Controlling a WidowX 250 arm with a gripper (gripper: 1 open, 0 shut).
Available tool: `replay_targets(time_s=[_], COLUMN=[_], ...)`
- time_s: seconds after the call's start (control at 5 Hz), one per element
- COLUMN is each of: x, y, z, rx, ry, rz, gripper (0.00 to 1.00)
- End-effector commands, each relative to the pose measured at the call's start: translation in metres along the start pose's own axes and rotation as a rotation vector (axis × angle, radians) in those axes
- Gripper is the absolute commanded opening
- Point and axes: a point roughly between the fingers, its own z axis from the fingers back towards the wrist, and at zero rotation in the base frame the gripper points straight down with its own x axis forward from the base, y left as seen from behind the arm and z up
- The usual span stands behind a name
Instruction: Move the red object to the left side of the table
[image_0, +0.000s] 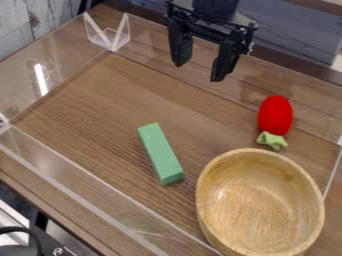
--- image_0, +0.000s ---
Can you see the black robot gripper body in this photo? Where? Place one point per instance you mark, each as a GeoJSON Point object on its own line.
{"type": "Point", "coordinates": [213, 20]}

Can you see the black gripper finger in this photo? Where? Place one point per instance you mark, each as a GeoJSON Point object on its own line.
{"type": "Point", "coordinates": [180, 43]}
{"type": "Point", "coordinates": [225, 60]}

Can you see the red plush strawberry toy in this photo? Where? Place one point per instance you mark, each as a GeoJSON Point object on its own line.
{"type": "Point", "coordinates": [275, 116]}

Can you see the clear acrylic tray walls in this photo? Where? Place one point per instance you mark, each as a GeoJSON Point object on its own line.
{"type": "Point", "coordinates": [75, 100]}

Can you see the green rectangular block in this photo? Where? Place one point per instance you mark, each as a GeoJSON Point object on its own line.
{"type": "Point", "coordinates": [163, 159]}

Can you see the round wooden bowl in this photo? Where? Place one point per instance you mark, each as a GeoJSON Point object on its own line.
{"type": "Point", "coordinates": [259, 205]}

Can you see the clear acrylic corner bracket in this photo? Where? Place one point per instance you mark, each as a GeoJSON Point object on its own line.
{"type": "Point", "coordinates": [111, 39]}

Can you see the black table leg bracket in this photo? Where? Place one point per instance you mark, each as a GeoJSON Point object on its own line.
{"type": "Point", "coordinates": [50, 246]}

